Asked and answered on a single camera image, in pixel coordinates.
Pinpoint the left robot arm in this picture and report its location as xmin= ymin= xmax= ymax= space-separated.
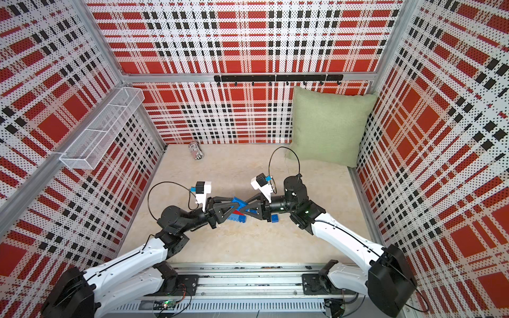
xmin=41 ymin=197 xmax=239 ymax=317

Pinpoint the metal can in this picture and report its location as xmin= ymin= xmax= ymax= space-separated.
xmin=188 ymin=140 xmax=204 ymax=160

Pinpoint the light blue long lego brick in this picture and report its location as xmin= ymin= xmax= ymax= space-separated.
xmin=228 ymin=214 xmax=247 ymax=223

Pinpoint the green circuit board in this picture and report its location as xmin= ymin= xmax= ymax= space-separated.
xmin=153 ymin=299 xmax=176 ymax=311

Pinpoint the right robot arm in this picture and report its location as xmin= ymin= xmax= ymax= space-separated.
xmin=237 ymin=174 xmax=417 ymax=317

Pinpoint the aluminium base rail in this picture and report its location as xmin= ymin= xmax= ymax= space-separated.
xmin=103 ymin=264 xmax=377 ymax=317

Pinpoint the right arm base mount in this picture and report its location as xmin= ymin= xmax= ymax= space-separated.
xmin=301 ymin=274 xmax=356 ymax=295

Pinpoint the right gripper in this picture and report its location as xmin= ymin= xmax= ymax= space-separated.
xmin=240 ymin=192 xmax=297 ymax=223

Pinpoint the black hook rail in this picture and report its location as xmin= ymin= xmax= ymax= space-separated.
xmin=213 ymin=74 xmax=344 ymax=83

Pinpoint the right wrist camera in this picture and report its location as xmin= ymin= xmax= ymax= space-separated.
xmin=251 ymin=173 xmax=274 ymax=203

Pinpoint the green pillow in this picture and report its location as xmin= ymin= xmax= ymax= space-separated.
xmin=288 ymin=87 xmax=378 ymax=168

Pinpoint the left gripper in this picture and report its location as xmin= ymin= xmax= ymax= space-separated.
xmin=179 ymin=196 xmax=239 ymax=233

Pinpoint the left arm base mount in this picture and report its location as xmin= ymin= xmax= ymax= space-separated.
xmin=148 ymin=275 xmax=200 ymax=296

